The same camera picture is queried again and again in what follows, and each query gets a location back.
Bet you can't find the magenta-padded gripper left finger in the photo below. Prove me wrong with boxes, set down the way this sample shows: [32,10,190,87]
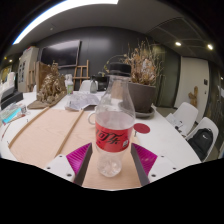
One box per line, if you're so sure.
[44,142,93,187]

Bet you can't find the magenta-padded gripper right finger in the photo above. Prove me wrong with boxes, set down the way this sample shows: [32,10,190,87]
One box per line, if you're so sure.
[130,143,178,187]

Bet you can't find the clear red-labelled drink bottle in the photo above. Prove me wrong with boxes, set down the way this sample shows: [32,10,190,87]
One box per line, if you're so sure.
[94,62,137,178]

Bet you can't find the flat round red coaster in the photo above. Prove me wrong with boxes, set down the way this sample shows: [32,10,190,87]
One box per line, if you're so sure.
[133,122,151,135]

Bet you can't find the beige plywood sheet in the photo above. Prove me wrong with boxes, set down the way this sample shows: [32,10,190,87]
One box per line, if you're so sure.
[8,107,143,190]

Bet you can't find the grey plant saucer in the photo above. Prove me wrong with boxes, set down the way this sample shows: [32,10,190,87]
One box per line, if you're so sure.
[134,105,157,119]

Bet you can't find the stack of papers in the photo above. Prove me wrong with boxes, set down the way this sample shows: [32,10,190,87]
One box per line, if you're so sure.
[165,113,184,129]

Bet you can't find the black backpack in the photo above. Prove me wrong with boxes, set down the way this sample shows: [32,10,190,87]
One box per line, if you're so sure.
[187,127,214,162]

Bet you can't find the printed paper sheets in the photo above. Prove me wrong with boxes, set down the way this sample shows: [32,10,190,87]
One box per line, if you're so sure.
[64,91,101,112]

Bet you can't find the white chair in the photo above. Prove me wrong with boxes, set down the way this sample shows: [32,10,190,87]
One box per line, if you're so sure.
[166,101,199,138]
[184,116,220,163]
[78,79,93,93]

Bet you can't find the dried plant in grey pot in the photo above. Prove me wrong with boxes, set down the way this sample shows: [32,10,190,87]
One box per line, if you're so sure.
[105,39,164,114]

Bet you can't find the white bottle with green label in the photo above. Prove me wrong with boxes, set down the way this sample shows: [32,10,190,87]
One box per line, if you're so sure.
[65,73,75,95]

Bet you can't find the grey cone-shaped vessel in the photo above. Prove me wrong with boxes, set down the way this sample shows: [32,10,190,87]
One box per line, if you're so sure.
[89,79,99,94]

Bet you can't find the brown wood carving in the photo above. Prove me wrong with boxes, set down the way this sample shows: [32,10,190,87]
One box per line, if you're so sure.
[27,61,68,110]

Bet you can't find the wooden figure sculpture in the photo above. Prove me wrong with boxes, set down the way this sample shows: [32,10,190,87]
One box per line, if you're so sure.
[188,85,199,108]

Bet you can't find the colourful flat package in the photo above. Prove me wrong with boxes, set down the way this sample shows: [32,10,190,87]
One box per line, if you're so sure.
[0,102,28,125]

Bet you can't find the wooden easel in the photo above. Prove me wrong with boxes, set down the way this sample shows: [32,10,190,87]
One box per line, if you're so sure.
[72,59,91,88]

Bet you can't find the black box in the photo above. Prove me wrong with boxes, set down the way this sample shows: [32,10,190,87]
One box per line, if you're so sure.
[0,86,24,111]

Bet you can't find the white cabinet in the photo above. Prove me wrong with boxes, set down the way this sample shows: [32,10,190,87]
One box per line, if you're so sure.
[17,46,40,93]

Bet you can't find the long ceiling light strip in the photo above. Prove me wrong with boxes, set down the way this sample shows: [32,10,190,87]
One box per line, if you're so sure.
[12,0,119,45]

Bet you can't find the black wall screen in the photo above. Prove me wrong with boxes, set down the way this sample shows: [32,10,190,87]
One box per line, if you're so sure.
[39,39,82,69]

